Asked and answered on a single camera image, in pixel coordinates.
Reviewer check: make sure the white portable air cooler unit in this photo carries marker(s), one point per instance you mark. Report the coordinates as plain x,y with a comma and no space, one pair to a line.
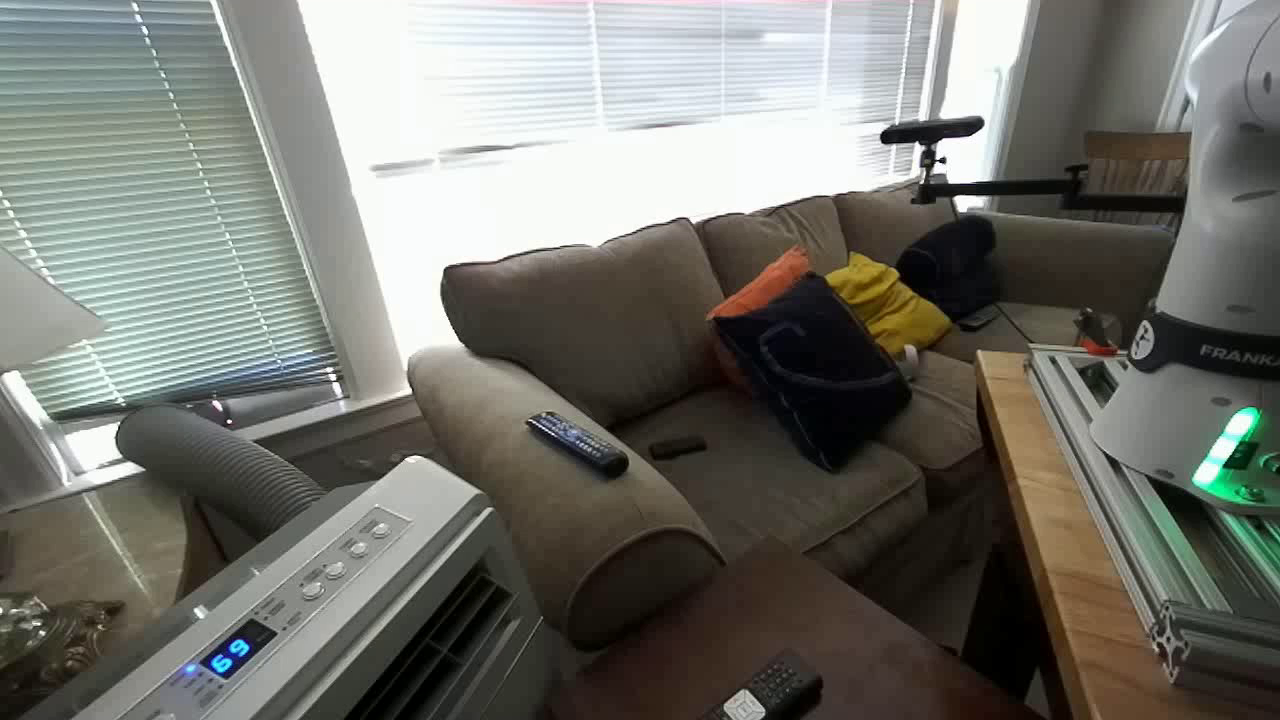
400,563

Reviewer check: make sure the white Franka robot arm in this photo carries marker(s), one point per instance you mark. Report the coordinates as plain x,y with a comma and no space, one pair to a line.
1227,242

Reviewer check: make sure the beige fabric sofa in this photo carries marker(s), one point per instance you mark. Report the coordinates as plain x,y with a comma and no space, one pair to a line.
603,322

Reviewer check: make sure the small black remote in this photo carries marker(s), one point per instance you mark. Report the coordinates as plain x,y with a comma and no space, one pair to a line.
676,447

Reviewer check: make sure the black remote with blue buttons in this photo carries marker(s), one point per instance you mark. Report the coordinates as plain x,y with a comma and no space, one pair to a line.
576,447

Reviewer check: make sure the orange pillow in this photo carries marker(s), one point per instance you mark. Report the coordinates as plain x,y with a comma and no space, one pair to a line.
765,287

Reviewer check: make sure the navy blue pillow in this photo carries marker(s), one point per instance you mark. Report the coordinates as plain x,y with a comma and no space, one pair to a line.
824,372

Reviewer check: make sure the yellow pillow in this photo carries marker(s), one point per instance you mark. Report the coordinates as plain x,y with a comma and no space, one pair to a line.
885,306

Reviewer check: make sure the dark wooden side table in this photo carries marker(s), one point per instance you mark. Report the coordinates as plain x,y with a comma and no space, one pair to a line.
666,653

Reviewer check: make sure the wide white window blind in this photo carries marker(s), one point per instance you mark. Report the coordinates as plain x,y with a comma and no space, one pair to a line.
603,67

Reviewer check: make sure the black cushion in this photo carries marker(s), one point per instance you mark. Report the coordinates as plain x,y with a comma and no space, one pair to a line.
955,262

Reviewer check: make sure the black remote with white buttons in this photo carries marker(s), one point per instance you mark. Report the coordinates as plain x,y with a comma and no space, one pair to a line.
783,683

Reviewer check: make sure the small red object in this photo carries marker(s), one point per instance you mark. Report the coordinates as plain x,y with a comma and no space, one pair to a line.
1098,332

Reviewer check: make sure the light wooden table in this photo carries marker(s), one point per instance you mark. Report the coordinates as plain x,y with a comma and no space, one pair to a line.
1067,563

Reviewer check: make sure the wooden chair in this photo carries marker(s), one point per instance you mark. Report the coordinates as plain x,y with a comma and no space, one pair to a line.
1132,163

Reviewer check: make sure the narrow white window blind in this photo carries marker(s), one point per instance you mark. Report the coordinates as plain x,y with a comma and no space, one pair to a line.
133,202

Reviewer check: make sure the lamp with pleated white shade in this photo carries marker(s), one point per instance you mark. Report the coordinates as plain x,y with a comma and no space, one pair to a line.
32,322

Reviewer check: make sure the black stereo camera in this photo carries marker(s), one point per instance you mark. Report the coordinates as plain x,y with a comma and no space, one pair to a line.
935,131

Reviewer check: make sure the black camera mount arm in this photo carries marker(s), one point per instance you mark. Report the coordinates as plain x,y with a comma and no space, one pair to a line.
1013,191

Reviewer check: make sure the aluminium rail frame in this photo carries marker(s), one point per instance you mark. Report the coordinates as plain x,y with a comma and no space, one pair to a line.
1175,572

